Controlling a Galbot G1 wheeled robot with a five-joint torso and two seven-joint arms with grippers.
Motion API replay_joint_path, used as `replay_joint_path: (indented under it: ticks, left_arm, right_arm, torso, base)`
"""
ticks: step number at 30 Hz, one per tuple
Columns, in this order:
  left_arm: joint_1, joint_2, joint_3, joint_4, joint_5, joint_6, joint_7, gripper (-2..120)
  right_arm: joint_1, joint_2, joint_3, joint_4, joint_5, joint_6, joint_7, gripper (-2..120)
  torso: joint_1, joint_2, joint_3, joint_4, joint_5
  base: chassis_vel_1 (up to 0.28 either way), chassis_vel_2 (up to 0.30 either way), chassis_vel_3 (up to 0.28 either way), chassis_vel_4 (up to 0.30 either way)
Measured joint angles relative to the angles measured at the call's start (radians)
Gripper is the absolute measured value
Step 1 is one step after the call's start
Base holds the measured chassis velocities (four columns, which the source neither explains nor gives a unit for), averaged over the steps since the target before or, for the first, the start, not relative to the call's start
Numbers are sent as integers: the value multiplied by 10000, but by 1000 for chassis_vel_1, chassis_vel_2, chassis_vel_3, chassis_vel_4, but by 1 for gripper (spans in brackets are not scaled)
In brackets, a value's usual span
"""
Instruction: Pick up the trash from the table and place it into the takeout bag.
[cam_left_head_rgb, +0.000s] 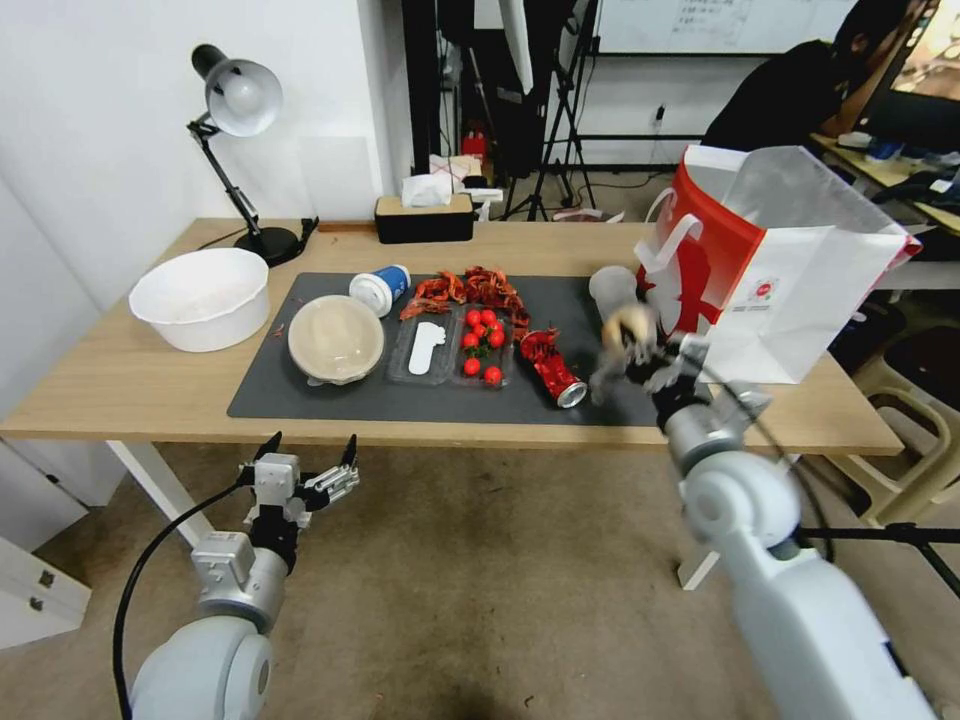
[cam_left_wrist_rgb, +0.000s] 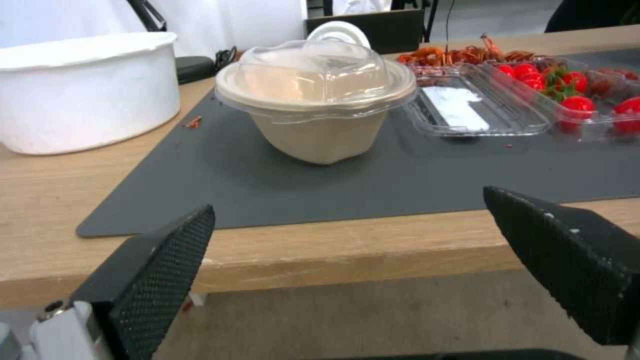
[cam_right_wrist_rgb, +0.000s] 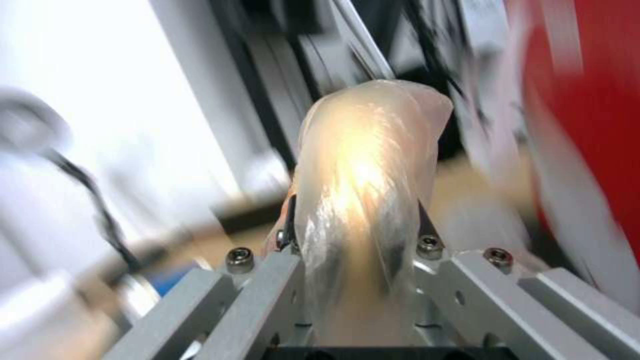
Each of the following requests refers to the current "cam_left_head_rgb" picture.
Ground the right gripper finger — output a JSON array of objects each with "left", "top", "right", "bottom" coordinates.
[
  {"left": 641, "top": 302, "right": 712, "bottom": 366},
  {"left": 587, "top": 346, "right": 639, "bottom": 406}
]

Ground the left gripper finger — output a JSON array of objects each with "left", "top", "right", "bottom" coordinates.
[
  {"left": 239, "top": 431, "right": 285, "bottom": 481},
  {"left": 303, "top": 434, "right": 361, "bottom": 513}
]

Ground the red and white delivery bag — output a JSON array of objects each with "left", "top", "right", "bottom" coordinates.
[{"left": 634, "top": 144, "right": 922, "bottom": 385}]

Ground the clear plastic takeout box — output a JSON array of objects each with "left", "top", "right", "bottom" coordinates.
[{"left": 386, "top": 303, "right": 519, "bottom": 391}]

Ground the black tissue box wooden lid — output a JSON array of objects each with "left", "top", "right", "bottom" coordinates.
[{"left": 374, "top": 193, "right": 475, "bottom": 245}]

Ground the crushed red drink can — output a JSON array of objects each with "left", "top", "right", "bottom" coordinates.
[{"left": 519, "top": 326, "right": 589, "bottom": 410}]

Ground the translucent plastic cup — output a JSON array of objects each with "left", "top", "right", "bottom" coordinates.
[{"left": 588, "top": 265, "right": 646, "bottom": 324}]

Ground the dark grey table mat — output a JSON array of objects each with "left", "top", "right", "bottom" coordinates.
[{"left": 227, "top": 271, "right": 714, "bottom": 427}]

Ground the wooden table with white legs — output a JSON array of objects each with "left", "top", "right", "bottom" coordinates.
[{"left": 0, "top": 217, "right": 905, "bottom": 594}]

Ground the kraft bowl with clear lid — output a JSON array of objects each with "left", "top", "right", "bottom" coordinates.
[{"left": 287, "top": 294, "right": 387, "bottom": 388}]

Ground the white plastic basin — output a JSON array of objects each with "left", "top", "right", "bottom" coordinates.
[{"left": 128, "top": 248, "right": 271, "bottom": 353}]

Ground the white flat plastic piece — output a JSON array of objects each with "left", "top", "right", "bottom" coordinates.
[{"left": 408, "top": 318, "right": 449, "bottom": 376}]

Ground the blue and white paper cup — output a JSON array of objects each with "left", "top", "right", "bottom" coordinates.
[{"left": 348, "top": 263, "right": 413, "bottom": 319}]

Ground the white cabinet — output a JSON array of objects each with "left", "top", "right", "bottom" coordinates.
[{"left": 0, "top": 442, "right": 95, "bottom": 650}]

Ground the beige plastic stool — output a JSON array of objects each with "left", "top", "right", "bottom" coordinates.
[{"left": 828, "top": 386, "right": 954, "bottom": 526}]

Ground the white tissue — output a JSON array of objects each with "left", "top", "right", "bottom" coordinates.
[{"left": 401, "top": 173, "right": 454, "bottom": 208}]

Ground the black tripod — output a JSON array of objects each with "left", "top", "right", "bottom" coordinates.
[{"left": 502, "top": 0, "right": 601, "bottom": 223}]

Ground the wooden side desk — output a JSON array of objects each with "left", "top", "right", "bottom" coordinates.
[{"left": 809, "top": 131, "right": 960, "bottom": 219}]

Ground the black stand bar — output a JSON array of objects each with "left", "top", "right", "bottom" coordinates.
[{"left": 794, "top": 523, "right": 960, "bottom": 601}]

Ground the person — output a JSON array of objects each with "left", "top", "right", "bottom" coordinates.
[{"left": 701, "top": 0, "right": 939, "bottom": 151}]

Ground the whiteboard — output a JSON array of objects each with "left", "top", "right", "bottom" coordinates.
[{"left": 596, "top": 0, "right": 864, "bottom": 55}]

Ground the white photo reflector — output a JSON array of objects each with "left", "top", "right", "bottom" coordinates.
[{"left": 498, "top": 0, "right": 535, "bottom": 95}]

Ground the black desk lamp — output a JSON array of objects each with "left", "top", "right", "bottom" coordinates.
[{"left": 187, "top": 43, "right": 301, "bottom": 268}]

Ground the computer monitor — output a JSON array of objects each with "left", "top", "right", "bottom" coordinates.
[{"left": 862, "top": 0, "right": 960, "bottom": 144}]

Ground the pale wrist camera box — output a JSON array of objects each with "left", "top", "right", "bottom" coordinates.
[{"left": 254, "top": 452, "right": 303, "bottom": 513}]

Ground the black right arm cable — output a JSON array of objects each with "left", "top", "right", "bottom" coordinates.
[{"left": 704, "top": 378, "right": 838, "bottom": 564}]

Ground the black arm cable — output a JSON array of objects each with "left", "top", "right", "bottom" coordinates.
[
  {"left": 704, "top": 378, "right": 838, "bottom": 564},
  {"left": 112, "top": 479, "right": 256, "bottom": 720}
]

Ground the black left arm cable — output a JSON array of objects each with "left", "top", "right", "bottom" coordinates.
[{"left": 112, "top": 479, "right": 256, "bottom": 720}]

